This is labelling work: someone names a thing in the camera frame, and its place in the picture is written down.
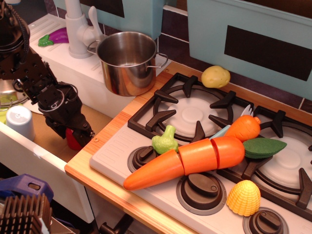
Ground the stainless steel pot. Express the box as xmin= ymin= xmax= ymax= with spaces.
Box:
xmin=87 ymin=32 xmax=169 ymax=97

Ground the green felt leaf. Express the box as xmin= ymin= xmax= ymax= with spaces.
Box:
xmin=243 ymin=137 xmax=287 ymax=159

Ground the black right burner grate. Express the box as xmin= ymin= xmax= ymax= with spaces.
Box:
xmin=217 ymin=106 xmax=312 ymax=220

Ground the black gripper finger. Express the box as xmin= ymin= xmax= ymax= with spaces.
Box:
xmin=73 ymin=121 xmax=95 ymax=147

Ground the light blue plastic cup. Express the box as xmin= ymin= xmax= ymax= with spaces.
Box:
xmin=6 ymin=105 xmax=36 ymax=141

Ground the white toy sink unit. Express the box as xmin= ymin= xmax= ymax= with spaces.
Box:
xmin=0 ymin=13 xmax=171 ymax=224

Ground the brown right stove knob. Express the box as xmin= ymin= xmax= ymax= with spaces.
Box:
xmin=243 ymin=207 xmax=290 ymax=234

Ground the large orange toy carrot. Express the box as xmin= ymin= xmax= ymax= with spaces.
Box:
xmin=123 ymin=136 xmax=245 ymax=191

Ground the brown ribbed heat sink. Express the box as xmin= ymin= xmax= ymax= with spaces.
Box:
xmin=0 ymin=194 xmax=52 ymax=234

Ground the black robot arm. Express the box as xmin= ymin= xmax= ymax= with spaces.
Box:
xmin=0 ymin=0 xmax=95 ymax=149

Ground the brown stove knob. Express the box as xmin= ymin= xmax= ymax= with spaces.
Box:
xmin=176 ymin=172 xmax=227 ymax=216
xmin=127 ymin=146 xmax=159 ymax=173
xmin=243 ymin=207 xmax=290 ymax=234

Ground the steel bowl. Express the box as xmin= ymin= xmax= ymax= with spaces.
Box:
xmin=0 ymin=79 xmax=28 ymax=107

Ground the white light blue fork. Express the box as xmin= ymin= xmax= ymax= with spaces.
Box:
xmin=209 ymin=104 xmax=254 ymax=139

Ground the yellow toy corn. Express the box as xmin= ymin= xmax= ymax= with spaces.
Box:
xmin=226 ymin=180 xmax=261 ymax=217

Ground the white toy faucet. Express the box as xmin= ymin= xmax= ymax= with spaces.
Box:
xmin=65 ymin=0 xmax=104 ymax=59

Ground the small orange toy carrot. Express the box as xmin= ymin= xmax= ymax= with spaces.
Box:
xmin=224 ymin=115 xmax=261 ymax=142

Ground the purple toy eggplant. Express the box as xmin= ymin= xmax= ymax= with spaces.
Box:
xmin=38 ymin=27 xmax=69 ymax=47

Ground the teal cabinet with dark window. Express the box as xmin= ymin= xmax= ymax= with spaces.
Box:
xmin=187 ymin=0 xmax=312 ymax=99

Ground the green toy broccoli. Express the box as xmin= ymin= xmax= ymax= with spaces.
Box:
xmin=152 ymin=125 xmax=178 ymax=155

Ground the brown middle stove knob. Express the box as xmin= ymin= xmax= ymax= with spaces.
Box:
xmin=176 ymin=172 xmax=227 ymax=216

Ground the white toy stove top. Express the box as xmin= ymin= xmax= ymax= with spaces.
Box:
xmin=89 ymin=72 xmax=312 ymax=234

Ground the blue plastic clamp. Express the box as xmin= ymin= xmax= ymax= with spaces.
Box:
xmin=0 ymin=174 xmax=54 ymax=202

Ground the yellow toy potato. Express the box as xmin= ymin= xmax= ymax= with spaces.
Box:
xmin=201 ymin=66 xmax=231 ymax=88

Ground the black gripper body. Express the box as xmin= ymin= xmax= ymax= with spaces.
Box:
xmin=37 ymin=82 xmax=85 ymax=138

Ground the teal left cabinet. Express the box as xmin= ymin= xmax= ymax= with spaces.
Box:
xmin=53 ymin=0 xmax=166 ymax=40

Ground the brown left stove knob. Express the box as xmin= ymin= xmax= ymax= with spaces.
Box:
xmin=127 ymin=146 xmax=159 ymax=173

